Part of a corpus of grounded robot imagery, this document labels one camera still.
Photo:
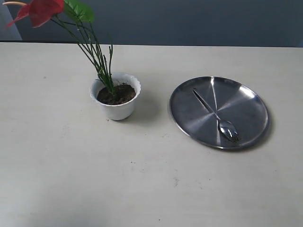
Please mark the round stainless steel plate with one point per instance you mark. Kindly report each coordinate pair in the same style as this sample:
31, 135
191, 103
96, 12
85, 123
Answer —
196, 104

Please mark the metal spork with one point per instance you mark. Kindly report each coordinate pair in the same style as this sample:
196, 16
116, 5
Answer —
226, 128

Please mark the white flower pot with soil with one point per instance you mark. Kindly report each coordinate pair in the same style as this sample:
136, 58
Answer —
120, 105

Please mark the artificial red anthurium flower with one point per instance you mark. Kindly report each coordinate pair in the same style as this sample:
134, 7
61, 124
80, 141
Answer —
76, 18

